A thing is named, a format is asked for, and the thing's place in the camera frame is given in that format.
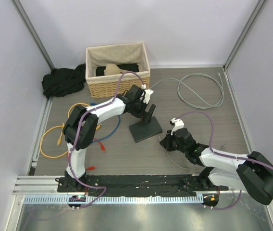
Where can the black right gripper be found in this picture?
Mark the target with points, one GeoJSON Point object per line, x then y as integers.
{"type": "Point", "coordinates": [167, 142]}

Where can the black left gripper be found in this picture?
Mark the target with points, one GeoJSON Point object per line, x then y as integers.
{"type": "Point", "coordinates": [146, 116]}

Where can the black network switch box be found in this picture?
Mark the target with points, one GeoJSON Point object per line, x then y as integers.
{"type": "Point", "coordinates": [141, 131]}

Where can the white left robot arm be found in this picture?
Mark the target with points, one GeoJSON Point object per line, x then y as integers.
{"type": "Point", "coordinates": [80, 128]}

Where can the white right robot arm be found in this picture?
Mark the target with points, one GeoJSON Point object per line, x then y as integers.
{"type": "Point", "coordinates": [251, 173]}

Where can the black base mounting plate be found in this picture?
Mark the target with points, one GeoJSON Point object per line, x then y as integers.
{"type": "Point", "coordinates": [151, 185]}

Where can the black cloth in basket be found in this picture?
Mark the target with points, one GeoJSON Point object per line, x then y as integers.
{"type": "Point", "coordinates": [100, 71]}

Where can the wicker basket with liner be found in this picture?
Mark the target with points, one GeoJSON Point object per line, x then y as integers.
{"type": "Point", "coordinates": [129, 53]}

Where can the beige object in basket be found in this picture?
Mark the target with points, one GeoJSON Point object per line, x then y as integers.
{"type": "Point", "coordinates": [116, 69]}

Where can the black cloth pile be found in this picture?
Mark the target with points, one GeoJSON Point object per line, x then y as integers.
{"type": "Point", "coordinates": [64, 81]}

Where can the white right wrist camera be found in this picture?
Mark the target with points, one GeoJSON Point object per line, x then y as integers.
{"type": "Point", "coordinates": [177, 124]}

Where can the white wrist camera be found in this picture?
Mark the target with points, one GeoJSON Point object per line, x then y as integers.
{"type": "Point", "coordinates": [177, 124]}
{"type": "Point", "coordinates": [145, 96]}

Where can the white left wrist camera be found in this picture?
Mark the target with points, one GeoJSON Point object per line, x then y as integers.
{"type": "Point", "coordinates": [145, 96]}

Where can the aluminium front rail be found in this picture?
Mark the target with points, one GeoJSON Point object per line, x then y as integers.
{"type": "Point", "coordinates": [58, 185]}

